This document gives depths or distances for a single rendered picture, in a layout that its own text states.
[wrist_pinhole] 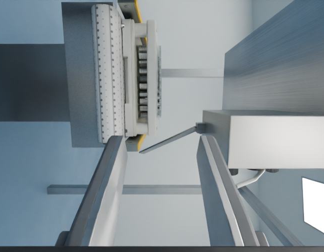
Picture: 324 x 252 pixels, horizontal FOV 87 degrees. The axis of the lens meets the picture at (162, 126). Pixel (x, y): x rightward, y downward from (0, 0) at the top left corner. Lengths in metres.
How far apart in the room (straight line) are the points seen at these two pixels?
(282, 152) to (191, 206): 3.47
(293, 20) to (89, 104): 0.53
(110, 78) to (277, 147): 0.34
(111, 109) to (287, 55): 0.46
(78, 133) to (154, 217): 3.53
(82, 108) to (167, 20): 3.97
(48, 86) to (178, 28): 3.80
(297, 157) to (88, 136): 0.42
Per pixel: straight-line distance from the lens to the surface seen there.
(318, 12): 0.54
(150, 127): 0.38
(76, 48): 0.41
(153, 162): 3.54
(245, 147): 0.36
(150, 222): 3.90
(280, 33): 0.63
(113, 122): 0.35
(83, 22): 0.42
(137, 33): 0.41
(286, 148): 0.40
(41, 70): 0.56
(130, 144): 0.35
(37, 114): 0.57
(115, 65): 0.36
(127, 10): 0.40
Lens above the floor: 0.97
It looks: level
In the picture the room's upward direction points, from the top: 90 degrees clockwise
